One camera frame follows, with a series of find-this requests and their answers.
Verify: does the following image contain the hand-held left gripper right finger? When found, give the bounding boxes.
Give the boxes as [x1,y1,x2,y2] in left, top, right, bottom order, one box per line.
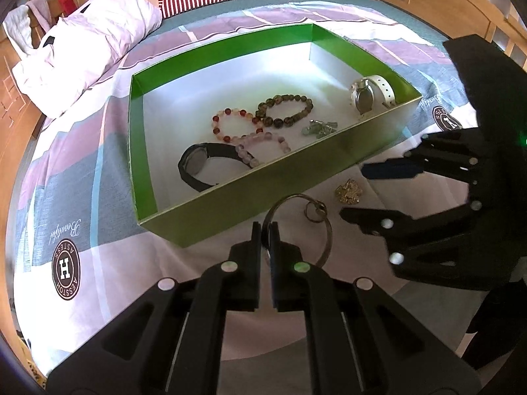
[269,222,482,395]

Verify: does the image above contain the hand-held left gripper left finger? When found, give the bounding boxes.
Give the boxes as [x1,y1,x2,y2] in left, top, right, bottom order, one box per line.
[45,222,263,395]

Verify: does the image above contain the silver green charm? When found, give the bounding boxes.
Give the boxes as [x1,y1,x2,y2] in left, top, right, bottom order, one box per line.
[301,119,339,139]

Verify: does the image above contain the gold brooch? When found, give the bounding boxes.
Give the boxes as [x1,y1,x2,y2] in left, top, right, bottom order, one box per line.
[335,178,363,205]

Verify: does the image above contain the wooden bed headboard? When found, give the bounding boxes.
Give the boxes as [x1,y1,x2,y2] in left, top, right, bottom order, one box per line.
[0,10,51,264]

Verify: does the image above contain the green cardboard box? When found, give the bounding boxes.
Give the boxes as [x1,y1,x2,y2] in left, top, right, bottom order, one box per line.
[128,22,424,249]

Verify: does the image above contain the pink bead bracelet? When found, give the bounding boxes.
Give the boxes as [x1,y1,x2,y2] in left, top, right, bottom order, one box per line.
[234,131,291,170]

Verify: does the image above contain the grey clothes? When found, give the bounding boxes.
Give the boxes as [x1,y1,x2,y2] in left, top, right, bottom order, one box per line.
[3,0,49,57]

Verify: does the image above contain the white wrist watch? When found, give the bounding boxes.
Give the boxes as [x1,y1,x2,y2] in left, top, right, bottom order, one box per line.
[350,74,397,121]

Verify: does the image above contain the dark green bead bracelet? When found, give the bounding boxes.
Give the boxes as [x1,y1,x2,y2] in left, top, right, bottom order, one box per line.
[255,93,314,129]

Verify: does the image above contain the teal bed mat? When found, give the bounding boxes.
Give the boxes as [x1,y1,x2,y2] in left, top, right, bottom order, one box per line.
[158,0,458,48]

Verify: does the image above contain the wooden bed footboard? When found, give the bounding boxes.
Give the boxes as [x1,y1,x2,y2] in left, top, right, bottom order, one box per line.
[357,0,527,75]

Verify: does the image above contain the metal key ring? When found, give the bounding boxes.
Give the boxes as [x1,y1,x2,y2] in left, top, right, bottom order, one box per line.
[263,194,333,269]

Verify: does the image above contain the black wrist watch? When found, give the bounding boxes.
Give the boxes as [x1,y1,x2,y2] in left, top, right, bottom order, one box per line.
[177,142,248,193]

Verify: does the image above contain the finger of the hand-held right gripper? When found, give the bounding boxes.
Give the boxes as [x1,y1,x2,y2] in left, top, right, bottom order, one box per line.
[362,129,490,182]
[340,201,483,287]

